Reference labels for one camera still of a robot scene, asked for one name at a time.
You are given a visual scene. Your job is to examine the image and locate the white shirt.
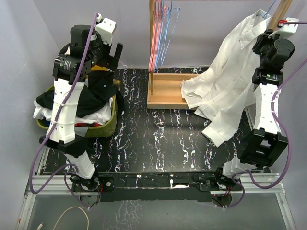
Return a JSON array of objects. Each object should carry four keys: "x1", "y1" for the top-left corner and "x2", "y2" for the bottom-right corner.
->
[{"x1": 181, "y1": 9, "x2": 271, "y2": 147}]

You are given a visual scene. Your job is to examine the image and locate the green laundry basket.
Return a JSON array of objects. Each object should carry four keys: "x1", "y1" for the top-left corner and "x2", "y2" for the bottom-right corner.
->
[{"x1": 35, "y1": 80, "x2": 117, "y2": 143}]

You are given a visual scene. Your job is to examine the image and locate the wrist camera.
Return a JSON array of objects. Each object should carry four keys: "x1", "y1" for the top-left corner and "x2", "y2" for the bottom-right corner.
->
[
  {"x1": 268, "y1": 17, "x2": 299, "y2": 39},
  {"x1": 95, "y1": 13, "x2": 117, "y2": 46}
]

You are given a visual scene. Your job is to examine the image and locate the white clothes in basket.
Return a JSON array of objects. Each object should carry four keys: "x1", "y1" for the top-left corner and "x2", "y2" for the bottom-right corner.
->
[{"x1": 33, "y1": 98, "x2": 114, "y2": 127}]

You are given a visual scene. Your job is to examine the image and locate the cream cable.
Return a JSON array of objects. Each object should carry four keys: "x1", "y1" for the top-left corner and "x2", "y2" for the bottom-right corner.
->
[{"x1": 37, "y1": 206, "x2": 90, "y2": 230}]

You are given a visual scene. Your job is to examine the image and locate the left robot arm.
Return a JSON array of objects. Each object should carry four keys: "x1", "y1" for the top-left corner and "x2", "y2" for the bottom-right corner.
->
[{"x1": 41, "y1": 18, "x2": 123, "y2": 191}]

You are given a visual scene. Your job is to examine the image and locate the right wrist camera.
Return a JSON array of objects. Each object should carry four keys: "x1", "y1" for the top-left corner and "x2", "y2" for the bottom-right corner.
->
[{"x1": 268, "y1": 17, "x2": 299, "y2": 39}]

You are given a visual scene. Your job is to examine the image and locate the blue wire hanger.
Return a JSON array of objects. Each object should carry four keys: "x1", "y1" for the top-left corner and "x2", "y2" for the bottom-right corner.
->
[{"x1": 256, "y1": 0, "x2": 277, "y2": 19}]

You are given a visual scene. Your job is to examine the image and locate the pink hangers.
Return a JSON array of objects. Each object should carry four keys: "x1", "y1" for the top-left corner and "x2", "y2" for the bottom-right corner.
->
[{"x1": 149, "y1": 0, "x2": 167, "y2": 73}]

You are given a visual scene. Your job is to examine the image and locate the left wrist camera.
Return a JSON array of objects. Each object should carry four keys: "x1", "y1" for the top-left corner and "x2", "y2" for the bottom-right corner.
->
[{"x1": 95, "y1": 13, "x2": 117, "y2": 46}]

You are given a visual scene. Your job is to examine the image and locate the black garment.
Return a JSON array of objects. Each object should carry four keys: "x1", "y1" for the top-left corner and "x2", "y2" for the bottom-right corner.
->
[{"x1": 35, "y1": 69, "x2": 125, "y2": 118}]

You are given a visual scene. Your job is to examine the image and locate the aluminium frame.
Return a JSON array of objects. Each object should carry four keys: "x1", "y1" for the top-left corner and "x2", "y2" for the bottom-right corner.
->
[{"x1": 17, "y1": 172, "x2": 296, "y2": 230}]

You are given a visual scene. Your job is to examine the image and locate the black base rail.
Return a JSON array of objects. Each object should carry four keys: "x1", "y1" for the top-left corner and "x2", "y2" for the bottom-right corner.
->
[{"x1": 70, "y1": 172, "x2": 242, "y2": 202}]

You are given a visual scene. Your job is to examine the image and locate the wooden clothes rack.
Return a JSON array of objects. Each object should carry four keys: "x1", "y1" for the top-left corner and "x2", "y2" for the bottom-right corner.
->
[{"x1": 146, "y1": 0, "x2": 295, "y2": 111}]

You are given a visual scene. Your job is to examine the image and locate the blue hangers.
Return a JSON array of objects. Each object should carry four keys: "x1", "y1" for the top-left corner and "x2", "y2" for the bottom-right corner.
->
[{"x1": 157, "y1": 0, "x2": 180, "y2": 68}]

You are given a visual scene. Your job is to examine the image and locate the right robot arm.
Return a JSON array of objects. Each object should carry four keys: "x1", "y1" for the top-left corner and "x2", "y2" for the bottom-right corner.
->
[{"x1": 214, "y1": 27, "x2": 295, "y2": 190}]

